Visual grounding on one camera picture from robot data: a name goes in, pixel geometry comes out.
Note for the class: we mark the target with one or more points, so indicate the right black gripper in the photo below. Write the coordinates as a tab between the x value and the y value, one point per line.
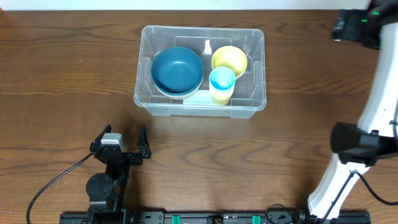
357	18

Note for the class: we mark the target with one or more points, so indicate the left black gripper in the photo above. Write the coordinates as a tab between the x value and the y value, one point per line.
143	152

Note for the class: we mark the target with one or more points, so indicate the cream bowl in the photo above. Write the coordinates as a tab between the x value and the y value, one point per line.
178	94

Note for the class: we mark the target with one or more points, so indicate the dark blue bowl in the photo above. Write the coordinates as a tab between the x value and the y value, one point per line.
177	63
178	87

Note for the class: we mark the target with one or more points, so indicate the yellow cup front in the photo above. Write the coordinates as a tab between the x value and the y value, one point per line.
221	101

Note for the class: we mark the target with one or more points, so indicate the yellow cup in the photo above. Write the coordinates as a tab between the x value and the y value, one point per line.
220	97
221	101

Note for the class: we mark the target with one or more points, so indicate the white small bowl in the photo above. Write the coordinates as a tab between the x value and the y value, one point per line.
239	76

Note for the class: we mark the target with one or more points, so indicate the yellow small bowl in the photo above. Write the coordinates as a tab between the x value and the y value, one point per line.
231	57

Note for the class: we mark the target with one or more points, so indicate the cream white cup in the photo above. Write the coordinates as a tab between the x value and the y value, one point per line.
221	94

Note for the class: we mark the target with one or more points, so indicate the light blue cup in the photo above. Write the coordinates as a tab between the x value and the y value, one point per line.
222	78

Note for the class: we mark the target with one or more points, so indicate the pink cup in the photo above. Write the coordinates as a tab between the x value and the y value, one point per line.
221	92

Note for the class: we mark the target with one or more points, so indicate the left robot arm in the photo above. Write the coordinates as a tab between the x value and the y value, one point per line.
106	190

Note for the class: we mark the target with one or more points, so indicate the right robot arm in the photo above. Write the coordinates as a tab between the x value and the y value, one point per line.
357	147

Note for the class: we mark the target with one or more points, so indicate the clear plastic storage container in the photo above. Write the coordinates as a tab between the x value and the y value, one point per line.
249	94

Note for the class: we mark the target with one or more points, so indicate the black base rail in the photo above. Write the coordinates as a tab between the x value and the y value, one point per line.
277	216

